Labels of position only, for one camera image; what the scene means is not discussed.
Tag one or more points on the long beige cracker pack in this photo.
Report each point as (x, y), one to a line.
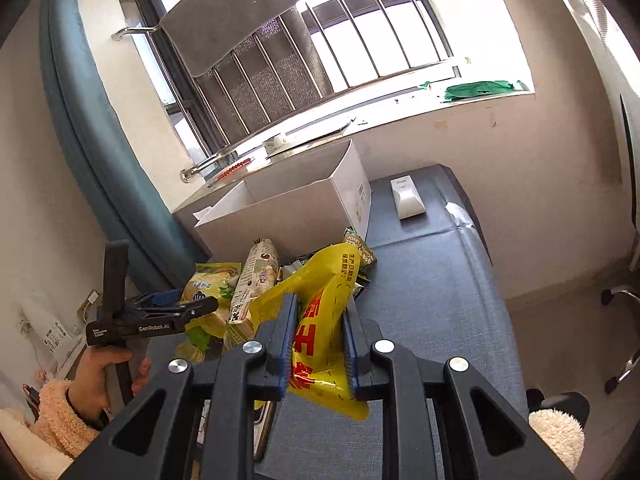
(259, 274)

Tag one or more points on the steel window rail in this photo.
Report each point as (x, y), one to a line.
(229, 103)

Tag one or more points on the dark green pea snack bag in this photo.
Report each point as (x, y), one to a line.
(367, 256)

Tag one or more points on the orange beaded tool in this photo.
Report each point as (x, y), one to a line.
(233, 168)

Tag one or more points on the teal curtain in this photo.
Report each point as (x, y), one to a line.
(162, 255)

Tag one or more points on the white remote control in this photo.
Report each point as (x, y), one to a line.
(407, 199)

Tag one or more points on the grey flat board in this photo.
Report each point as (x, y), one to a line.
(316, 132)

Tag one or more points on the fluffy peach left sleeve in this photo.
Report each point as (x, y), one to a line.
(58, 423)

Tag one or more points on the left hand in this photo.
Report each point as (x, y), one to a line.
(87, 391)

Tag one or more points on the white cardboard box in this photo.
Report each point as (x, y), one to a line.
(302, 204)

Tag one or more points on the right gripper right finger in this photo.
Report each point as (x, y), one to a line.
(440, 420)

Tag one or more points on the green plastic bag on sill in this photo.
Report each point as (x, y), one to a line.
(481, 89)

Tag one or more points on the yellow red-lettered snack pouch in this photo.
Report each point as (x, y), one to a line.
(323, 287)

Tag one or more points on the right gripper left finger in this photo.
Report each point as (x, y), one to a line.
(206, 408)

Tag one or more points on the grey hanging towel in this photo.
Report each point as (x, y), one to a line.
(205, 31)

